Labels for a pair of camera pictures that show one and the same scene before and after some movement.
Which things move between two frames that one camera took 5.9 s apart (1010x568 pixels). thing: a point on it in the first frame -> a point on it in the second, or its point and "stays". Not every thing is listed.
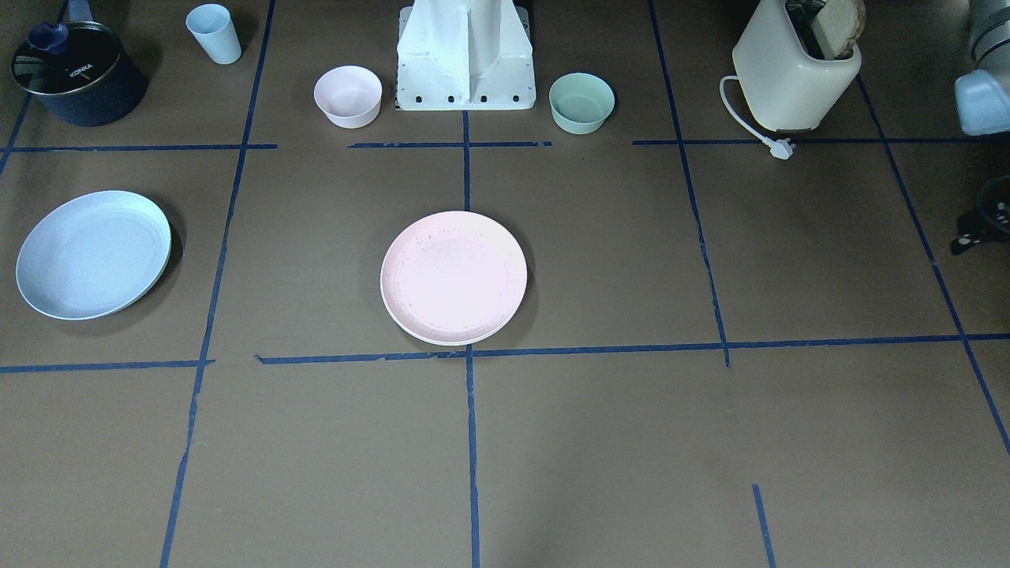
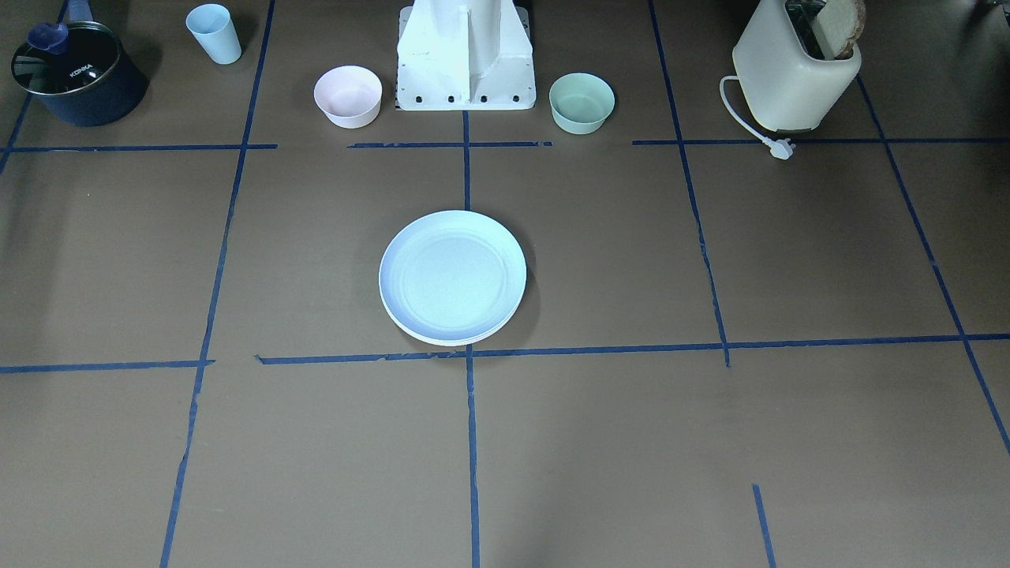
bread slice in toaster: [837, 25] stays
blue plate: [93, 255] -> [452, 276]
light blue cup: [211, 24] stays
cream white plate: [451, 344] stays
